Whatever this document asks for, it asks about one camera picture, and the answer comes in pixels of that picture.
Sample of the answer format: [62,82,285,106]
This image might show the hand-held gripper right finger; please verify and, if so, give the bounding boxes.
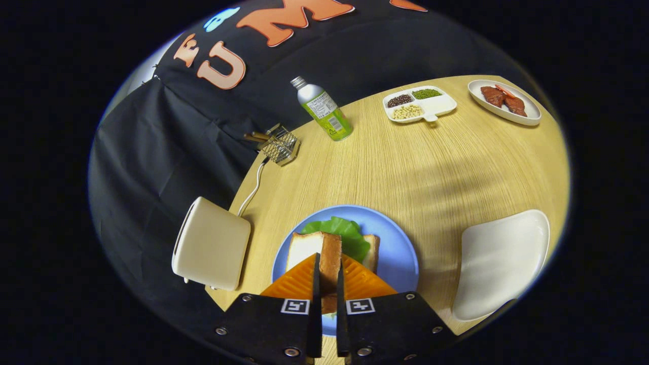
[336,253,457,365]

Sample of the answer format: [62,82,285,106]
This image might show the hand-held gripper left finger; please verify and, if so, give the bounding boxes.
[205,252,323,365]

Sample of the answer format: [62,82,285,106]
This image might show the toasted bread slice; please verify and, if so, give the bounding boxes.
[319,232,343,315]

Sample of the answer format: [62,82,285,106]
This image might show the green lettuce leaf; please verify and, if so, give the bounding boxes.
[301,216,371,263]

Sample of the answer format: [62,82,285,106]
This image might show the white bread slice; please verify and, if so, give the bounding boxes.
[285,231,380,274]

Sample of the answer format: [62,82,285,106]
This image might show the blue round plate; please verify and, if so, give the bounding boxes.
[272,205,420,337]

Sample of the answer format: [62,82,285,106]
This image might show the cream white toaster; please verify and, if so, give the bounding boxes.
[171,196,251,291]

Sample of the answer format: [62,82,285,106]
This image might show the small white square plate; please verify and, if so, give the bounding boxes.
[452,209,551,322]

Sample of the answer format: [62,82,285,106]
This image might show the silver bottle green label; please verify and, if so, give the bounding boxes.
[291,76,354,142]

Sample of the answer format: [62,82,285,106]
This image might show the pile of yellow soybeans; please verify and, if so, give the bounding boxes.
[391,104,424,121]

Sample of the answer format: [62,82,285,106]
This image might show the black backdrop cloth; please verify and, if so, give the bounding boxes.
[89,0,558,355]

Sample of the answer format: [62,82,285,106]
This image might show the white divided dish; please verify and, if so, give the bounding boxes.
[382,86,458,124]

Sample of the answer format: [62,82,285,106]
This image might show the brown meat piece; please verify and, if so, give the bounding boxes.
[481,86,506,108]
[504,96,528,117]

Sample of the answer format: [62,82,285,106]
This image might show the white oval plate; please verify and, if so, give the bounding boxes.
[467,80,542,126]

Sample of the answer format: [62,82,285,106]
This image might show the white toaster cable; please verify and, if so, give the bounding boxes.
[237,161,267,217]

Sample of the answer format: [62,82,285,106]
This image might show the silver wire basket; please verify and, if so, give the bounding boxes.
[258,125,301,167]

